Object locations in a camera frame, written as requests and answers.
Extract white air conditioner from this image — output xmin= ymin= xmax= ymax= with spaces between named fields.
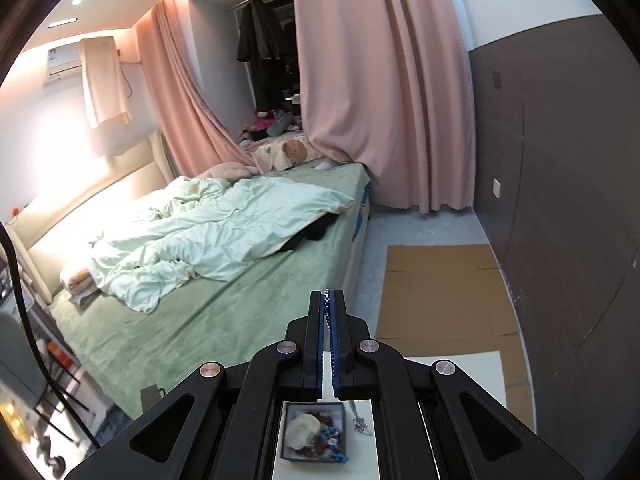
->
xmin=44 ymin=44 xmax=85 ymax=86

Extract pink curtain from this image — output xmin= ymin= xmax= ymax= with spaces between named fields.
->
xmin=288 ymin=0 xmax=476 ymax=215
xmin=135 ymin=0 xmax=261 ymax=179

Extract black garment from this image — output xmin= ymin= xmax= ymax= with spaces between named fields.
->
xmin=281 ymin=212 xmax=341 ymax=252

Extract dark fluffy rug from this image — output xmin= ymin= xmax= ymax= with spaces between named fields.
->
xmin=92 ymin=397 xmax=133 ymax=448

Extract brown wooden bead bracelet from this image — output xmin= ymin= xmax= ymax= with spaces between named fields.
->
xmin=299 ymin=410 xmax=346 ymax=458

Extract black jewelry box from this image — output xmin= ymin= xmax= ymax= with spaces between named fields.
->
xmin=280 ymin=402 xmax=347 ymax=462

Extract black cable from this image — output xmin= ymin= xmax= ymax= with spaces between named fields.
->
xmin=0 ymin=222 xmax=101 ymax=450

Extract beige hanging towel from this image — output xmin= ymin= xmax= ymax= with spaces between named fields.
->
xmin=80 ymin=35 xmax=133 ymax=128

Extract white table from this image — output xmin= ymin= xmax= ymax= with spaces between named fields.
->
xmin=272 ymin=350 xmax=508 ymax=480

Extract light green duvet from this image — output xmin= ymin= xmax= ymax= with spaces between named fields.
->
xmin=89 ymin=177 xmax=357 ymax=315

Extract flattened cardboard sheet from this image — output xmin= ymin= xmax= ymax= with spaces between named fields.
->
xmin=375 ymin=244 xmax=536 ymax=423

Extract black dumbbell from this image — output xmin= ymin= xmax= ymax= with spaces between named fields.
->
xmin=37 ymin=435 xmax=67 ymax=467

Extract pile of plush toys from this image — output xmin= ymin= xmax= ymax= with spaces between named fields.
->
xmin=239 ymin=107 xmax=306 ymax=143

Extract dark blue braided bracelet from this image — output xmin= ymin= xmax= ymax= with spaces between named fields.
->
xmin=322 ymin=287 xmax=335 ymax=397

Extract bed with green sheet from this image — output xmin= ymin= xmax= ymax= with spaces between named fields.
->
xmin=5 ymin=130 xmax=373 ymax=421

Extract dark hanging clothes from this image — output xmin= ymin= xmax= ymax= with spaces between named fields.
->
xmin=236 ymin=0 xmax=301 ymax=113

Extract light blue beaded bracelet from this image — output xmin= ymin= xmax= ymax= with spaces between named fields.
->
xmin=314 ymin=426 xmax=346 ymax=461

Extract pink pillow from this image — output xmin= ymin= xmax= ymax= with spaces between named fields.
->
xmin=199 ymin=161 xmax=257 ymax=182

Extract folded pink blanket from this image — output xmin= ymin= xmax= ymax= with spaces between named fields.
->
xmin=60 ymin=257 xmax=102 ymax=307

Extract white jade bracelet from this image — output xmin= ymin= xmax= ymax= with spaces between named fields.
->
xmin=289 ymin=417 xmax=322 ymax=451

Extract bear print pillow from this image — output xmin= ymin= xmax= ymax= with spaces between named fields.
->
xmin=252 ymin=137 xmax=327 ymax=173

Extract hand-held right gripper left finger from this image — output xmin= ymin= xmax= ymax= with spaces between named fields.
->
xmin=62 ymin=290 xmax=328 ymax=480

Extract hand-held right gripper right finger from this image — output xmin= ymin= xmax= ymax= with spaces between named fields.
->
xmin=332 ymin=290 xmax=586 ymax=480

